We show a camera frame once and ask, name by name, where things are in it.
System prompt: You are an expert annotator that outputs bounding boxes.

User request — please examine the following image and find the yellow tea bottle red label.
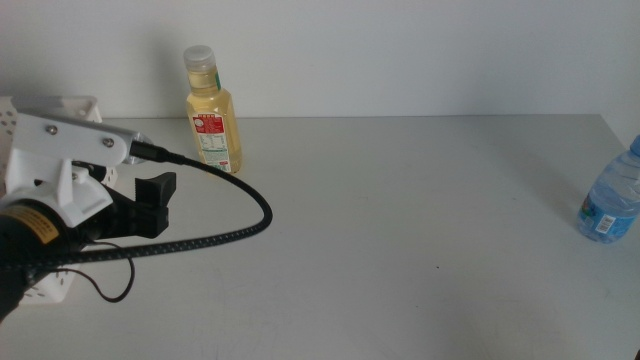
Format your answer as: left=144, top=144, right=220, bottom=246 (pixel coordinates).
left=182, top=44, right=245, bottom=175

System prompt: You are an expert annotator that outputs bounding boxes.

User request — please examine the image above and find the clear water bottle blue cap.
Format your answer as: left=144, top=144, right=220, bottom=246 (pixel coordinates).
left=575, top=133, right=640, bottom=245

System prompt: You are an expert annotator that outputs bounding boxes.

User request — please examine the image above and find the white perforated plastic basket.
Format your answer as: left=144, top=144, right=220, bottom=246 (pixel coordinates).
left=0, top=94, right=119, bottom=305

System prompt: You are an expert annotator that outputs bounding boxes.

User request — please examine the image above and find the braided black left camera cable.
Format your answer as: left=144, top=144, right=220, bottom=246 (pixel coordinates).
left=0, top=140, right=275, bottom=275

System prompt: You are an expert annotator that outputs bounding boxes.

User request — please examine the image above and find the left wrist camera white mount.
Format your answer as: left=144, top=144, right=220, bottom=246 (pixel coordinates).
left=0, top=110, right=152, bottom=229

